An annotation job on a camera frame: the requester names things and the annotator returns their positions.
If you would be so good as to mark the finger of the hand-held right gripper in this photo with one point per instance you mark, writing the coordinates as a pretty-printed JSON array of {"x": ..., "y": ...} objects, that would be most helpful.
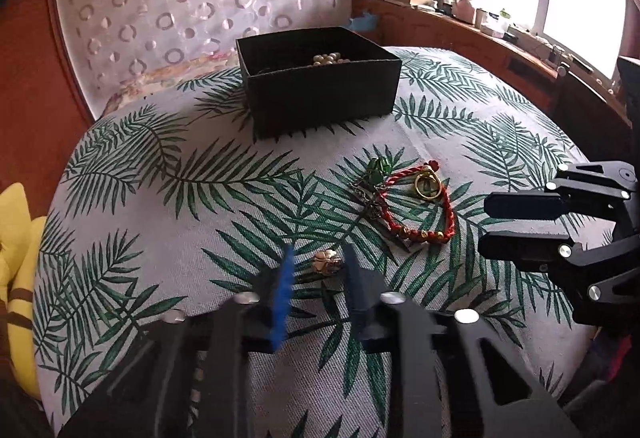
[
  {"x": 520, "y": 248},
  {"x": 525, "y": 206}
]

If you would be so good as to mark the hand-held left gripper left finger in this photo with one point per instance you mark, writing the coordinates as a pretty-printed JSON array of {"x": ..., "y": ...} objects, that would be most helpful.
[{"x": 282, "y": 288}]

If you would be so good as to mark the pink bottle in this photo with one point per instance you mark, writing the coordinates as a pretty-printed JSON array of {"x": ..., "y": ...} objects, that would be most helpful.
[{"x": 464, "y": 7}]

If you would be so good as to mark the floral bedspread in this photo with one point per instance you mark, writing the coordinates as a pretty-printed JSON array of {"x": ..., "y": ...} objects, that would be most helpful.
[{"x": 160, "y": 80}]

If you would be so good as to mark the brown wooden wardrobe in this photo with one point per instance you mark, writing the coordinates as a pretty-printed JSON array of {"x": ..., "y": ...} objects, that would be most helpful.
[{"x": 30, "y": 92}]

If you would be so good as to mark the blue tissue pack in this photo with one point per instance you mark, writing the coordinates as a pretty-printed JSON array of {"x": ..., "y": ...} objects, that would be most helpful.
[{"x": 365, "y": 21}]

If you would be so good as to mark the yellow plush toy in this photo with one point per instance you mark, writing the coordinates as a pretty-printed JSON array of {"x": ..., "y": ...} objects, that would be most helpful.
[{"x": 17, "y": 268}]

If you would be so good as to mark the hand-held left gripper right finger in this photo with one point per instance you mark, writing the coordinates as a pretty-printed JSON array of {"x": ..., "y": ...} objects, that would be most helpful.
[{"x": 357, "y": 288}]

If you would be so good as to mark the black jewelry box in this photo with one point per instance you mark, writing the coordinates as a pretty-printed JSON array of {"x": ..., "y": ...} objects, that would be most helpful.
[{"x": 320, "y": 102}]

